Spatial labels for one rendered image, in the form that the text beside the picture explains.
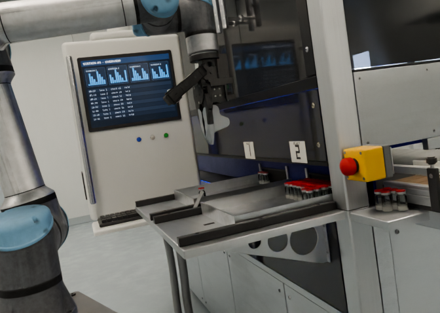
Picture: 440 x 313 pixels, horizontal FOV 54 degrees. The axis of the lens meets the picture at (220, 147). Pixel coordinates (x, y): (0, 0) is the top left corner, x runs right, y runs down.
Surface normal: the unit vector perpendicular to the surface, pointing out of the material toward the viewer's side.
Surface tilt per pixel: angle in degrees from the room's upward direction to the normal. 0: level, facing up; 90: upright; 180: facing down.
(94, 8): 103
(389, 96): 90
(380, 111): 90
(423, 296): 90
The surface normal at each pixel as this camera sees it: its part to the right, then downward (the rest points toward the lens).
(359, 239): 0.33, 0.01
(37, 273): 0.68, -0.05
